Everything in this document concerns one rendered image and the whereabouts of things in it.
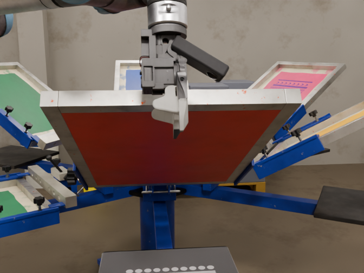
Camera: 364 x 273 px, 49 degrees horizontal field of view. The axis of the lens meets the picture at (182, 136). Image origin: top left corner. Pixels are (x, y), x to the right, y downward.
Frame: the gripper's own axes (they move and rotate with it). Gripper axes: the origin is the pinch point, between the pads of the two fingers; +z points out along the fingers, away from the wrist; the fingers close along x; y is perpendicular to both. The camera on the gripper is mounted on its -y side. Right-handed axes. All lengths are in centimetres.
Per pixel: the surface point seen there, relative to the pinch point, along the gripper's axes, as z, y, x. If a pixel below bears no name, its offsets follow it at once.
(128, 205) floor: 43, 26, -370
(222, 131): -3.7, -13.7, -31.1
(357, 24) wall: -186, -287, -440
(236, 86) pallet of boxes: -91, -105, -392
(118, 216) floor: 51, 35, -343
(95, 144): -1.6, 20.5, -39.1
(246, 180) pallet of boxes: 20, -108, -382
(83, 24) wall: -182, 81, -434
